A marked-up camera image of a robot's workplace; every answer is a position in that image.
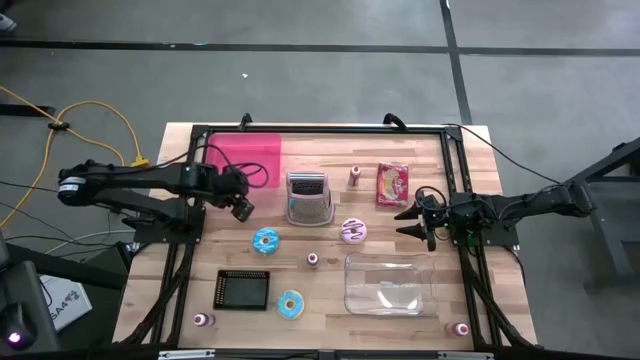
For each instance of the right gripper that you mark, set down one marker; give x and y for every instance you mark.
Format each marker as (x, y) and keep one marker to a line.
(436, 220)

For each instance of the pink plastic bin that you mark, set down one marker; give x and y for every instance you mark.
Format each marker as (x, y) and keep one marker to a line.
(245, 160)

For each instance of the black metal stand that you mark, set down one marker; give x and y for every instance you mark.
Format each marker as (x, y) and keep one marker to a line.
(607, 210)

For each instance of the silver aluminium bracket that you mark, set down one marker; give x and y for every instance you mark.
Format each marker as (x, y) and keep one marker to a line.
(465, 355)
(186, 354)

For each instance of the white cardboard box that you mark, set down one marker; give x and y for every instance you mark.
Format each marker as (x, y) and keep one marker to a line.
(65, 302)

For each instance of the grey desk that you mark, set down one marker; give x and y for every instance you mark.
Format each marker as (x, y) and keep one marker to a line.
(75, 265)

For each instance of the blue frosted donut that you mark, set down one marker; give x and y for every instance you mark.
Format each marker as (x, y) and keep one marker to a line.
(265, 241)
(290, 304)

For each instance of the black floor bar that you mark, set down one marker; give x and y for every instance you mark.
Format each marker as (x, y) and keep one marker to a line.
(25, 110)

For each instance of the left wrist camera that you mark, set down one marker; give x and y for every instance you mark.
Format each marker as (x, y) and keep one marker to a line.
(243, 210)

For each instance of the grey table-level camera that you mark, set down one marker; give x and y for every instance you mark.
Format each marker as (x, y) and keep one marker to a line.
(326, 355)

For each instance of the red snack packet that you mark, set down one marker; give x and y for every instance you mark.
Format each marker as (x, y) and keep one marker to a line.
(392, 184)

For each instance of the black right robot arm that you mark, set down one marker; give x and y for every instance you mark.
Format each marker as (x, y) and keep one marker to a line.
(530, 202)

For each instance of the clear plastic container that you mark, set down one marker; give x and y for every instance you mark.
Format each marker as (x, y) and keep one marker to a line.
(390, 285)

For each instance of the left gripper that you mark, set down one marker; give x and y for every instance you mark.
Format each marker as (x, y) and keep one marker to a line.
(231, 187)

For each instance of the pink frosted donut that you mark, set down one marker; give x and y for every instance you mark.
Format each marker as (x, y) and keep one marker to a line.
(354, 231)

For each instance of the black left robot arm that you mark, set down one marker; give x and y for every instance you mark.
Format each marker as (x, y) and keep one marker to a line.
(150, 180)

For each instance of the black computer mouse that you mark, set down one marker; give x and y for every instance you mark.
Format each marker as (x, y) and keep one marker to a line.
(15, 332)

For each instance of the black aluminium table frame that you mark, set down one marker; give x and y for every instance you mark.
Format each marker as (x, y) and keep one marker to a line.
(325, 129)

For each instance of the black plastic basket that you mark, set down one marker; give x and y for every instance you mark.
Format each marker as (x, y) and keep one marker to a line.
(241, 290)

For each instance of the pink steel box grater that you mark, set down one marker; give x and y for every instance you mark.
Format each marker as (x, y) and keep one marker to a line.
(310, 199)

